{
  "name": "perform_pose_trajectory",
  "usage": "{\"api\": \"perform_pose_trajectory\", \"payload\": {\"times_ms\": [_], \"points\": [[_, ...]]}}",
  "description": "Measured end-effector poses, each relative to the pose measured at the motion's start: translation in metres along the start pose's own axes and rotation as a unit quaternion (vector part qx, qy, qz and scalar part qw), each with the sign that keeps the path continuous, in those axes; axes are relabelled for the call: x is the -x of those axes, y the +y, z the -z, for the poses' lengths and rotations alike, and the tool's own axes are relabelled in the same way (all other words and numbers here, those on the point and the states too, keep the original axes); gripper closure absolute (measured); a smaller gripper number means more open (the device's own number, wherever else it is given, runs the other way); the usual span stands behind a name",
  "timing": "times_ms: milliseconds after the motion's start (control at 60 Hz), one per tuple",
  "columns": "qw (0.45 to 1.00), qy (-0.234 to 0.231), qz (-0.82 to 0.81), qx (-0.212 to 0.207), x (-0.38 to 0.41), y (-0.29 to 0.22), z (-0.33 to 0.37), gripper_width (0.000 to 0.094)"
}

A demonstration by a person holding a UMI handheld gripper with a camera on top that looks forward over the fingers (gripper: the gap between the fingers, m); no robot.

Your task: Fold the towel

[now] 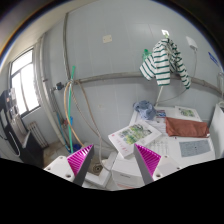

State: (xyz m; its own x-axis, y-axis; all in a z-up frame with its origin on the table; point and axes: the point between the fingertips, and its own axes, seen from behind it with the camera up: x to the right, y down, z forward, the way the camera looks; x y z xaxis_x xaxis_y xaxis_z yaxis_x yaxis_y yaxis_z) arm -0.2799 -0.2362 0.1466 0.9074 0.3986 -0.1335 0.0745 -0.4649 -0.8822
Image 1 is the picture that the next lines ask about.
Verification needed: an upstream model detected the green white striped shirt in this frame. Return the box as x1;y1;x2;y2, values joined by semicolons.
139;38;191;89

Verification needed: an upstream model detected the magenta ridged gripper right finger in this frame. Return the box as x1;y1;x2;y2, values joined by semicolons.
133;143;183;185

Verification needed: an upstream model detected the horizontal grey wall pipe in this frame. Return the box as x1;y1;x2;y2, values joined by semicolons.
73;72;224;95

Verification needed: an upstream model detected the white appliance at right edge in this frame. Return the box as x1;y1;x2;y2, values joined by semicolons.
210;104;224;159

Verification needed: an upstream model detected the brown folded towel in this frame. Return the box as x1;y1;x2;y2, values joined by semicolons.
165;117;210;138

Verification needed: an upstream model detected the white wall socket plate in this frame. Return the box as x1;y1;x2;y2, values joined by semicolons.
103;35;112;43

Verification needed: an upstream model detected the green hose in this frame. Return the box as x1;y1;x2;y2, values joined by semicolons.
67;65;77;154

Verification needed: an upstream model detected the beige hose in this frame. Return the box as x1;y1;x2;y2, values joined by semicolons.
63;80;85;148

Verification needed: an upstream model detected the white radiator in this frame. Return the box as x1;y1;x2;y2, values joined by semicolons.
28;121;48;148

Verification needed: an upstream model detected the crumpled blue grey cloth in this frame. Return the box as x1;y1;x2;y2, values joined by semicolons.
133;100;156;120

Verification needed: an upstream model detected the vertical grey wall pipe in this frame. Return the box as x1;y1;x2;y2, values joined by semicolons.
63;12;71;80

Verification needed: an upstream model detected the black appliance at left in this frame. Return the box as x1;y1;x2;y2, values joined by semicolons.
0;88;43;168

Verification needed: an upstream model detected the printed leaflet on machine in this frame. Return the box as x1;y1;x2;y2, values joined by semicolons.
175;106;200;121

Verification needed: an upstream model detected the floor drain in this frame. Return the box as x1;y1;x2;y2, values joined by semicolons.
92;164;103;175

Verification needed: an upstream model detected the window with metal frame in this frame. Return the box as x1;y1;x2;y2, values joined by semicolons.
10;48;40;116

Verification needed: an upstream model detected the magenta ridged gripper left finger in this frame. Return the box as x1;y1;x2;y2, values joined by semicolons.
43;143;95;187

